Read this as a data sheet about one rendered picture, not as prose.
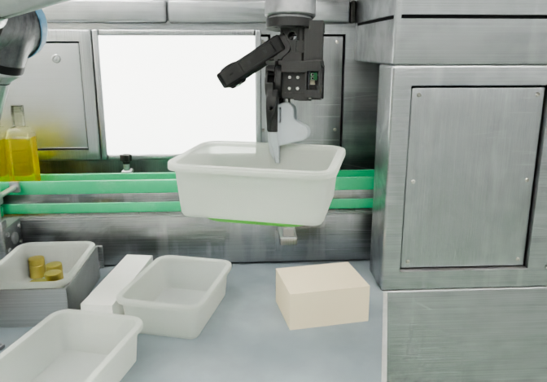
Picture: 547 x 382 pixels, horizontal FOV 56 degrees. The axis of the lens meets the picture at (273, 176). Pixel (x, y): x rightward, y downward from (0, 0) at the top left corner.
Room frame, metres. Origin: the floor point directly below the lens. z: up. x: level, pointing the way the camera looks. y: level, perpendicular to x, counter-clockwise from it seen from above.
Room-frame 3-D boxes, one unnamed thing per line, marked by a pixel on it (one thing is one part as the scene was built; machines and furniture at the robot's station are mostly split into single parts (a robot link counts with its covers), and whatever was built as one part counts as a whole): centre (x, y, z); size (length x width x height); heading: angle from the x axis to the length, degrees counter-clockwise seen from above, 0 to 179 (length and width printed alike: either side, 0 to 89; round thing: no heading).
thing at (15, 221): (1.12, 0.61, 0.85); 0.09 x 0.04 x 0.07; 3
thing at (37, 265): (1.09, 0.54, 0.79); 0.04 x 0.04 x 0.04
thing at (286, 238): (1.14, -0.03, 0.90); 0.17 x 0.05 x 0.22; 3
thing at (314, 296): (0.96, -0.10, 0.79); 0.16 x 0.12 x 0.07; 103
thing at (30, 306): (1.04, 0.49, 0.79); 0.27 x 0.17 x 0.08; 3
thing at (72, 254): (1.01, 0.49, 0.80); 0.22 x 0.17 x 0.09; 3
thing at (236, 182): (0.71, 0.02, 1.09); 0.22 x 0.17 x 0.09; 77
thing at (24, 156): (1.23, 0.61, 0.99); 0.06 x 0.06 x 0.21; 3
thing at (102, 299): (0.99, 0.32, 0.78); 0.24 x 0.06 x 0.06; 175
